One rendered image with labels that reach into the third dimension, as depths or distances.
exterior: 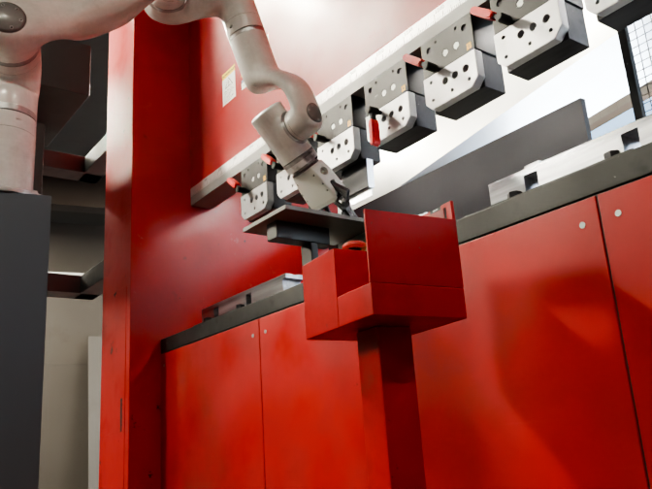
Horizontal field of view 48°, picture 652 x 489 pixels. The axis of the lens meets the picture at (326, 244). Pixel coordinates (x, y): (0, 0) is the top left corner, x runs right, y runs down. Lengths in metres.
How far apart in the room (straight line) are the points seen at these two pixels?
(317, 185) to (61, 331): 7.59
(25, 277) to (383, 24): 0.98
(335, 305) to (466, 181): 1.23
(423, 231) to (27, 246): 0.76
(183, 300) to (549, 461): 1.52
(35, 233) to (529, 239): 0.89
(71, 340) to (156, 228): 6.72
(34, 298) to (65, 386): 7.62
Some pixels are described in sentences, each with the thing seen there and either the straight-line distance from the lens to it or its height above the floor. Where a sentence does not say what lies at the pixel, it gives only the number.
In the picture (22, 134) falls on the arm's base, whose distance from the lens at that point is 1.58.
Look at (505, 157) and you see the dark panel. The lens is 2.15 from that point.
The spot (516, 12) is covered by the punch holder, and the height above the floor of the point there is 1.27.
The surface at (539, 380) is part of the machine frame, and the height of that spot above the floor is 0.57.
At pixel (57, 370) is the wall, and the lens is 9.06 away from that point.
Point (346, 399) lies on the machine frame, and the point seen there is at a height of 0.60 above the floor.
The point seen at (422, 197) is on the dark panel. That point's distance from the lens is 2.37.
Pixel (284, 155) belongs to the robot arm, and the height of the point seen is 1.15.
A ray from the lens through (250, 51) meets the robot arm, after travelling 1.76.
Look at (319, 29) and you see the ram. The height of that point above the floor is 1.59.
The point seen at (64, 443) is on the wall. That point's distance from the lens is 8.99.
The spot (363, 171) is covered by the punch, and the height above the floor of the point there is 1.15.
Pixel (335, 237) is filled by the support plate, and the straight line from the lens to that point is 1.75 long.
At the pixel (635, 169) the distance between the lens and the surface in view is 1.12.
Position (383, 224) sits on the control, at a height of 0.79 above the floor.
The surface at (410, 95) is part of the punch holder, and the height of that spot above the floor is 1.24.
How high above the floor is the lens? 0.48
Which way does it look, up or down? 16 degrees up
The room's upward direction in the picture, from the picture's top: 4 degrees counter-clockwise
